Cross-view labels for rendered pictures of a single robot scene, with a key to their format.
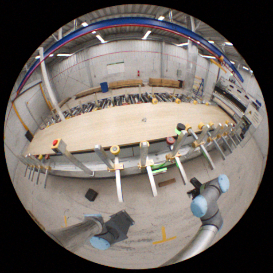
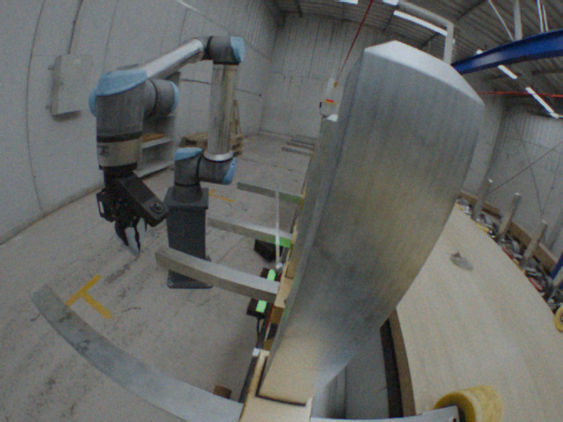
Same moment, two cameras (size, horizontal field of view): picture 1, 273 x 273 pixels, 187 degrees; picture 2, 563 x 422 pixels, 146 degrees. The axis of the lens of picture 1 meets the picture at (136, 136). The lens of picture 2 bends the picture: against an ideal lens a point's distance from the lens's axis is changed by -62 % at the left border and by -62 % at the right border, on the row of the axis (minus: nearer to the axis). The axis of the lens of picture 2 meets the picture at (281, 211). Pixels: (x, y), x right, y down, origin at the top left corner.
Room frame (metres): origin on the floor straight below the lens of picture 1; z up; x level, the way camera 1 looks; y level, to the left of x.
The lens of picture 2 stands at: (0.31, -0.61, 1.15)
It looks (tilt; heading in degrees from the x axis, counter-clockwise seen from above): 26 degrees down; 103
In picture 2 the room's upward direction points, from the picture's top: 12 degrees clockwise
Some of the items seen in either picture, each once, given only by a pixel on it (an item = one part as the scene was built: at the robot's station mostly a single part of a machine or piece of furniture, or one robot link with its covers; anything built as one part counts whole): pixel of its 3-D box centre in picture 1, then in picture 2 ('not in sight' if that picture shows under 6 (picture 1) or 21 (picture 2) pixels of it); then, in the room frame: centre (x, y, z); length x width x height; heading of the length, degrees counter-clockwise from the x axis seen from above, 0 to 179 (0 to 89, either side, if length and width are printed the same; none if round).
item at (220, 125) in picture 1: (209, 140); not in sight; (0.36, -0.78, 0.93); 0.03 x 0.03 x 0.48; 8
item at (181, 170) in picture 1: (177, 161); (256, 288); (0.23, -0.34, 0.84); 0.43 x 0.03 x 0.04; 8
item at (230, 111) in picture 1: (229, 110); not in sight; (1.14, -2.55, 1.05); 1.43 x 0.12 x 0.12; 8
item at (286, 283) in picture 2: (173, 155); (293, 290); (0.30, -0.31, 0.85); 0.13 x 0.06 x 0.05; 98
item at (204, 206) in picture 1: (205, 202); (149, 99); (-0.10, -0.27, 1.14); 0.12 x 0.12 x 0.09; 17
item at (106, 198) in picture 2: (199, 192); (120, 191); (-0.07, -0.38, 0.97); 0.09 x 0.08 x 0.12; 7
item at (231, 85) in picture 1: (230, 113); not in sight; (1.18, -2.83, 0.95); 1.65 x 0.70 x 1.90; 8
